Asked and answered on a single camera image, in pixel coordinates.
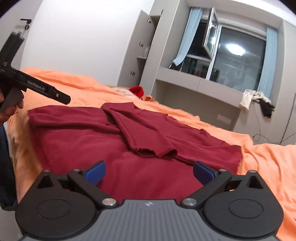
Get open wardrobe door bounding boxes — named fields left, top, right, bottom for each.
left=117, top=10, right=162, bottom=92

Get black garment on sill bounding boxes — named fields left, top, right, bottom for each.
left=258, top=99, right=275, bottom=118

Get white wall socket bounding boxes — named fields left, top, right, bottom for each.
left=217, top=114, right=232, bottom=125

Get right light blue curtain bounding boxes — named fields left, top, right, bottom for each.
left=257, top=27, right=278, bottom=98

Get light blue curtain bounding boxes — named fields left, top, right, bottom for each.
left=257, top=27, right=278, bottom=98
left=171, top=8, right=203, bottom=67

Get orange duvet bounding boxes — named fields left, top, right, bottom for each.
left=7, top=68, right=295, bottom=240

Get dark red knit sweater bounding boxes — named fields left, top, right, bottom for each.
left=28, top=102, right=242, bottom=201

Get person's left hand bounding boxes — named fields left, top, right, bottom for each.
left=0, top=100, right=24, bottom=126

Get left light blue curtain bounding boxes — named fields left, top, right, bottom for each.
left=171, top=8, right=203, bottom=67

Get window with open sash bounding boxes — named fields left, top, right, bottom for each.
left=178, top=9, right=266, bottom=92

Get pink patterned bedsheet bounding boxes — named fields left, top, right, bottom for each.
left=111, top=87, right=154, bottom=102

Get white garment on sill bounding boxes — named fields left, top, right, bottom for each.
left=239, top=89, right=271, bottom=111

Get grey wardrobe unit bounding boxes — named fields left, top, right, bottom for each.
left=117, top=1, right=295, bottom=146

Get bright red garment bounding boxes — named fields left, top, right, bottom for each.
left=128, top=85, right=144, bottom=98

